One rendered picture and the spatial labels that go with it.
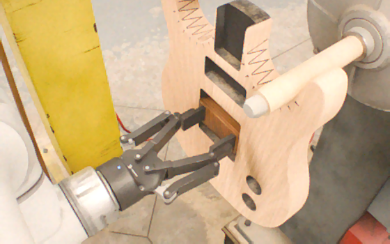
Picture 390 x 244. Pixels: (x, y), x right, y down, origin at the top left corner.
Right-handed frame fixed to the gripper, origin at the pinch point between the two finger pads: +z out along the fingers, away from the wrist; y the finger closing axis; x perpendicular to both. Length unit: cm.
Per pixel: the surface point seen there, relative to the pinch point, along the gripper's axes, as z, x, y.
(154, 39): 77, -109, -150
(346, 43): 12.1, 19.1, 11.0
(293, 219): 34, -68, 5
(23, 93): -14, -111, -156
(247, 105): -5.5, 18.1, 10.8
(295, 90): 0.6, 18.2, 12.4
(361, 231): 34, -45, 25
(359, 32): 14.8, 19.9, 11.0
